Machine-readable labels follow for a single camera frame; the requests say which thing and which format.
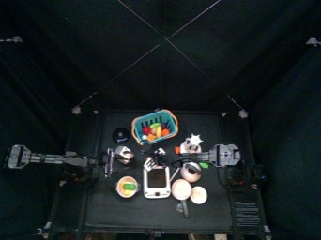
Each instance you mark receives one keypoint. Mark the white toy egg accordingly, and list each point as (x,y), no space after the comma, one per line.
(145,137)

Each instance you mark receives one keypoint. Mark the white striped toy piece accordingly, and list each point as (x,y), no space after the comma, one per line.
(149,164)

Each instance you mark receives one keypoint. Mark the metal frame corner bracket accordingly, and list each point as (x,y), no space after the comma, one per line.
(312,41)
(16,39)
(75,109)
(244,113)

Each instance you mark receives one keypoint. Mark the black round disc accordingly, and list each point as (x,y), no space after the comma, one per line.
(121,135)

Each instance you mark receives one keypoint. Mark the toy frying pan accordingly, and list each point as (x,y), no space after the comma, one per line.
(182,191)

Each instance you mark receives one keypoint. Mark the green carrot top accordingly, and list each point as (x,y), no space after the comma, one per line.
(204,165)

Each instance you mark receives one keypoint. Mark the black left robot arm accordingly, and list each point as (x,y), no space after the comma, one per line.
(54,159)

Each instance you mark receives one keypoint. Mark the red toy fruit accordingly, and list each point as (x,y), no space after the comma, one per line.
(146,129)

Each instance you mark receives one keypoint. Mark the green toy vegetable in pot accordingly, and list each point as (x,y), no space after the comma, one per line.
(129,186)

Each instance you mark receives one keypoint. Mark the yellow toy banana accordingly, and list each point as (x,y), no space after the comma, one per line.
(158,132)

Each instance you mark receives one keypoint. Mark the orange toy fruit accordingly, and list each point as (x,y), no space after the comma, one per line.
(165,132)

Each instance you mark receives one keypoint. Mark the orange carrot piece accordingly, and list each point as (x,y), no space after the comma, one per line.
(177,150)

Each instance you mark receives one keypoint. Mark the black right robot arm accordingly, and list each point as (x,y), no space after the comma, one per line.
(225,155)

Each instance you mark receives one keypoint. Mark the small orange toy piece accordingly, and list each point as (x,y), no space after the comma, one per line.
(151,137)

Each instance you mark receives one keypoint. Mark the white star-shaped toy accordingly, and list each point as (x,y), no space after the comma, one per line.
(194,138)

